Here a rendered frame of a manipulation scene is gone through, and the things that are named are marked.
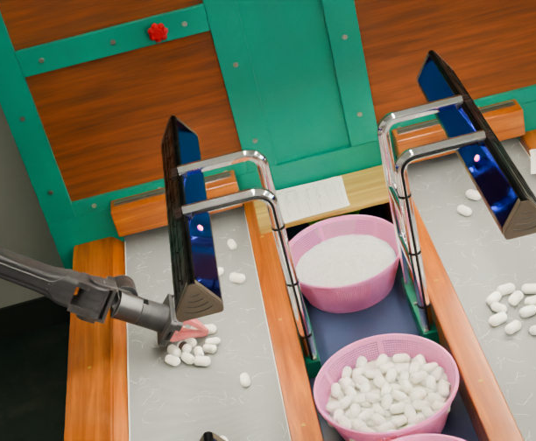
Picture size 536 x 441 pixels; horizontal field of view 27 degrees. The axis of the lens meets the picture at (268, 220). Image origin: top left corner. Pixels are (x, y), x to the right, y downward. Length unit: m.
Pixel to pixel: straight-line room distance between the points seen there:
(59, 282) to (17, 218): 1.42
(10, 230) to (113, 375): 1.44
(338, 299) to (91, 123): 0.69
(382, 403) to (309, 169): 0.77
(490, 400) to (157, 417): 0.63
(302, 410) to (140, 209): 0.75
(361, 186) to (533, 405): 0.79
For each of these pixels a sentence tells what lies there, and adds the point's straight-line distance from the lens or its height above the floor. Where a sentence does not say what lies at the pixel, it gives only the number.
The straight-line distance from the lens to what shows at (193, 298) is 1.81.
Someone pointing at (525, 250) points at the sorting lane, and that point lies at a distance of 2.34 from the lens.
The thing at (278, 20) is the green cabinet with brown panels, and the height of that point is 1.19.
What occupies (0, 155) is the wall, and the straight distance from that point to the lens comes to 3.47.
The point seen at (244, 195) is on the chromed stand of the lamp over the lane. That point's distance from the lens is 1.97.
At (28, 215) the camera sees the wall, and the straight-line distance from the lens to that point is 3.57.
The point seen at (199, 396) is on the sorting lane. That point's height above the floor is 0.74.
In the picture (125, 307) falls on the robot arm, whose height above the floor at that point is 0.88.
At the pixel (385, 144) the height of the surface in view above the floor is 1.06.
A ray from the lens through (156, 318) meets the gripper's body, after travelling 2.21.
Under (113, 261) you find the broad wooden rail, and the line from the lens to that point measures 2.57.
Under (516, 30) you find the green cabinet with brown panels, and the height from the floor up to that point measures 1.02.
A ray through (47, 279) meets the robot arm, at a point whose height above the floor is 0.98.
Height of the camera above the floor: 2.13
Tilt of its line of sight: 32 degrees down
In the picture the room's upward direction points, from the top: 15 degrees counter-clockwise
